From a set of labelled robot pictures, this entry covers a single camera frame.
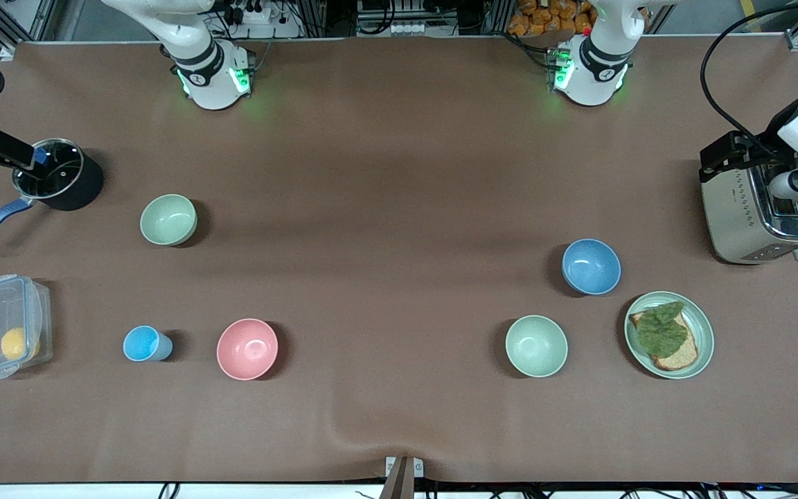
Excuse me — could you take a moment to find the blue bowl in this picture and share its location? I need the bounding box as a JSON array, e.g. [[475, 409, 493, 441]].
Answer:
[[562, 238, 622, 296]]

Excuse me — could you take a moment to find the light green bowl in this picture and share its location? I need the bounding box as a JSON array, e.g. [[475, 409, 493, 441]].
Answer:
[[140, 194, 198, 247], [505, 315, 569, 378]]

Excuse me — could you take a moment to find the pink bowl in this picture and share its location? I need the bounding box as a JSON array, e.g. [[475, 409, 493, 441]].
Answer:
[[216, 318, 279, 381]]

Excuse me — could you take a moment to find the silver toaster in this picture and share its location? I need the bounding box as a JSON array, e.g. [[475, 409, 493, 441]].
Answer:
[[699, 149, 798, 265]]

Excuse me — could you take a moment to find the glass lid blue knob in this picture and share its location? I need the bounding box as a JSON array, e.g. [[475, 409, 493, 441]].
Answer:
[[12, 139, 85, 200]]

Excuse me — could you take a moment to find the light green plate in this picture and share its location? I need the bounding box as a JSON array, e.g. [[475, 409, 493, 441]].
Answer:
[[624, 291, 716, 380]]

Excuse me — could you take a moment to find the green lettuce leaf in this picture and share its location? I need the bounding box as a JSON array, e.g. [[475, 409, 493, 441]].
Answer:
[[637, 301, 689, 359]]

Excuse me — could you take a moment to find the yellow lemon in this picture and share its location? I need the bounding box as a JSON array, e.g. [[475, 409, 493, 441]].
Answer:
[[1, 327, 41, 361]]

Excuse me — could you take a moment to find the wholegrain bread slice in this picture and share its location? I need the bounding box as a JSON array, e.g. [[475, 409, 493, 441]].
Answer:
[[629, 310, 700, 371]]

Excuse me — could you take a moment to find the bag of orange snacks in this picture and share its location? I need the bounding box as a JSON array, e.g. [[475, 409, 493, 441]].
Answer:
[[508, 0, 597, 37]]

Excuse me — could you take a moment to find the light blue cup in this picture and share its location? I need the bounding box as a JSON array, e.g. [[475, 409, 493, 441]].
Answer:
[[123, 325, 174, 362]]

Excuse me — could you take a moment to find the white power strip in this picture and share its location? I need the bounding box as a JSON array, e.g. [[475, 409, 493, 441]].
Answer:
[[229, 0, 303, 39]]

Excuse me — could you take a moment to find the brown table cloth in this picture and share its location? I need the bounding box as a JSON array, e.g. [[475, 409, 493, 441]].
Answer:
[[0, 36, 798, 484]]

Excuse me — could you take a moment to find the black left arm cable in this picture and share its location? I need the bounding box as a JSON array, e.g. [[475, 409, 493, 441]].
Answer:
[[700, 0, 798, 161]]

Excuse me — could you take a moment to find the black pot blue handle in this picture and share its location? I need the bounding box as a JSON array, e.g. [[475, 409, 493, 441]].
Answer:
[[0, 138, 105, 252]]

